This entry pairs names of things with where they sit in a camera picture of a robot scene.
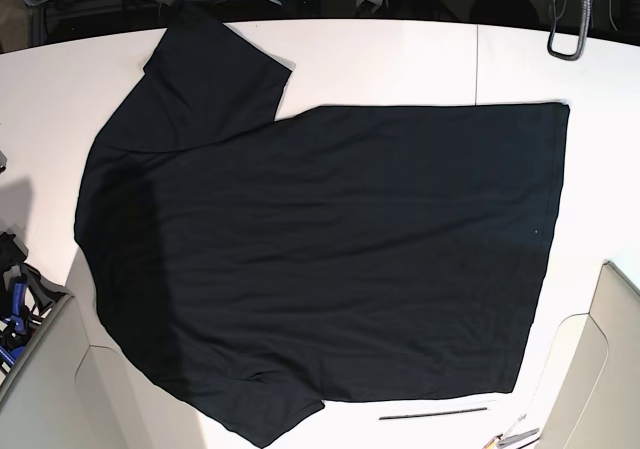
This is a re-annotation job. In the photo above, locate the black T-shirt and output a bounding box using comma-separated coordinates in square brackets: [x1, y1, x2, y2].
[74, 5, 570, 448]

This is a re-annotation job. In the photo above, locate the grey pliers tool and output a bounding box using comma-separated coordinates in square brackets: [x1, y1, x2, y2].
[483, 414, 541, 449]

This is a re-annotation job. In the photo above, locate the blue black clutter pile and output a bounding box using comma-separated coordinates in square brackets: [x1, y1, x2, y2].
[1, 232, 65, 376]

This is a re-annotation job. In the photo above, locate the beige left chair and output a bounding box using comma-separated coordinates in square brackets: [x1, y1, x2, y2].
[1, 295, 128, 449]

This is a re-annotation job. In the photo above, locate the beige chair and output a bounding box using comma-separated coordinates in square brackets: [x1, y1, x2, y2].
[1, 295, 128, 449]
[516, 262, 639, 448]

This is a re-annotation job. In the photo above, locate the beige right chair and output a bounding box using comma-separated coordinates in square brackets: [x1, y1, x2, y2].
[516, 262, 639, 448]

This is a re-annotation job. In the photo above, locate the grey braided cable loop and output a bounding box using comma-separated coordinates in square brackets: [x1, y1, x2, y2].
[546, 0, 592, 61]

